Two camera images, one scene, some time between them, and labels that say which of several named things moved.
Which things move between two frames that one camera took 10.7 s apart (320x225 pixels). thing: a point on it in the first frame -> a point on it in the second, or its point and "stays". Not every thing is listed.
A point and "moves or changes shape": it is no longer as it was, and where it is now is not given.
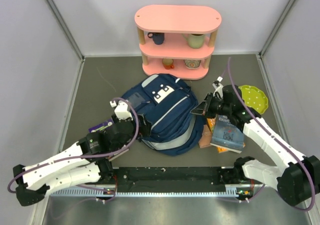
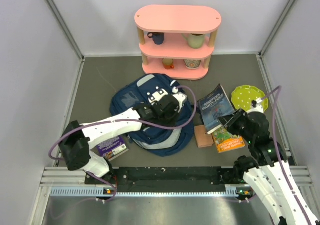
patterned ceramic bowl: x=192 y=63 stays
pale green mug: x=195 y=41 stays
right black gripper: x=200 y=109 -> x=228 y=121
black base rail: x=197 y=179 stays
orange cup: x=168 y=63 stays
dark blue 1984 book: x=226 y=136 moves or changes shape
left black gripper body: x=118 y=147 -> x=169 y=119
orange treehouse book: x=211 y=122 -> x=226 y=141
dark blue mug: x=158 y=38 stays
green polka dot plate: x=254 y=98 stays
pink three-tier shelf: x=177 y=41 stays
